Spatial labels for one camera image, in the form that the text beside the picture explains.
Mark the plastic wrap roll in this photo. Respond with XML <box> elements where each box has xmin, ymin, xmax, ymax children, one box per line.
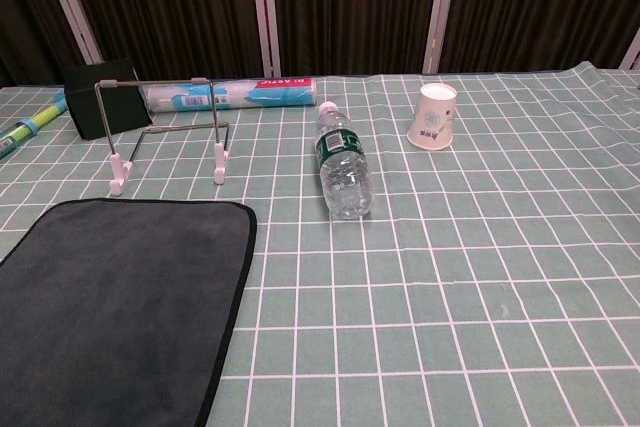
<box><xmin>141</xmin><ymin>76</ymin><xmax>320</xmax><ymax>114</ymax></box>

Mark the green blue toy water pump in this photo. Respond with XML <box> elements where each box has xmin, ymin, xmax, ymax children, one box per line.
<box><xmin>0</xmin><ymin>95</ymin><xmax>69</xmax><ymax>161</ymax></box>

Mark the white partition frame post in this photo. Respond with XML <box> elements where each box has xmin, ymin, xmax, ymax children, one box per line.
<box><xmin>422</xmin><ymin>0</ymin><xmax>462</xmax><ymax>74</ymax></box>
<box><xmin>37</xmin><ymin>0</ymin><xmax>105</xmax><ymax>66</ymax></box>
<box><xmin>618</xmin><ymin>26</ymin><xmax>640</xmax><ymax>71</ymax></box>
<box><xmin>248</xmin><ymin>0</ymin><xmax>282</xmax><ymax>76</ymax></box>

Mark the white paper cup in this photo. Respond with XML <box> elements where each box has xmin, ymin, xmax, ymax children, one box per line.
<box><xmin>405</xmin><ymin>82</ymin><xmax>459</xmax><ymax>152</ymax></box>

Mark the metal wire rack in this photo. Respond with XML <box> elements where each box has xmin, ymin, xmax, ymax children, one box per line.
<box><xmin>94</xmin><ymin>76</ymin><xmax>232</xmax><ymax>197</ymax></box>

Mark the blue towel with black trim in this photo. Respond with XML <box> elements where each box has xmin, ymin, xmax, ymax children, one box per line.
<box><xmin>0</xmin><ymin>198</ymin><xmax>258</xmax><ymax>427</ymax></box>

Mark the green checked tablecloth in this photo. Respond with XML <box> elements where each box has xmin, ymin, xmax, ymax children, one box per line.
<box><xmin>0</xmin><ymin>61</ymin><xmax>640</xmax><ymax>427</ymax></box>

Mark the clear plastic water bottle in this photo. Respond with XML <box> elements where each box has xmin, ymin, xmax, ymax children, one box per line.
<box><xmin>313</xmin><ymin>100</ymin><xmax>375</xmax><ymax>221</ymax></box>

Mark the black box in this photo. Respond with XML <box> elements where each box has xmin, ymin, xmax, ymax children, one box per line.
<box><xmin>63</xmin><ymin>57</ymin><xmax>154</xmax><ymax>141</ymax></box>

